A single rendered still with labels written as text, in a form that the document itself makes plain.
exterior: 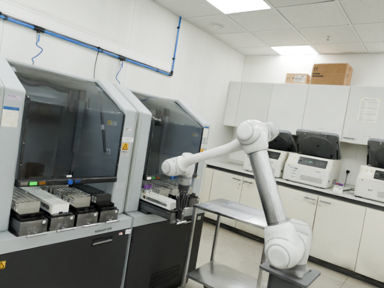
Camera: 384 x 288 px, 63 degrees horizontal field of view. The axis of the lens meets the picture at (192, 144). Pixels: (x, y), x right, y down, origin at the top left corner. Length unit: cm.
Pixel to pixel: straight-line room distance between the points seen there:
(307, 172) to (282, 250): 262
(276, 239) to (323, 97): 308
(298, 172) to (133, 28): 259
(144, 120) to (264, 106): 281
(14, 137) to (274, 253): 135
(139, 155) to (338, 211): 260
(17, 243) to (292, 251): 131
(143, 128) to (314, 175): 251
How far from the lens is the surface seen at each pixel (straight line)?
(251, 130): 158
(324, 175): 406
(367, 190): 398
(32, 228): 178
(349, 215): 403
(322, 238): 415
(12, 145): 173
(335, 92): 441
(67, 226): 188
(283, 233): 161
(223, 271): 272
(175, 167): 188
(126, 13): 354
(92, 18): 329
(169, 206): 213
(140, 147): 218
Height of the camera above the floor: 138
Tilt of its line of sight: 3 degrees down
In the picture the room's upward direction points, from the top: 9 degrees clockwise
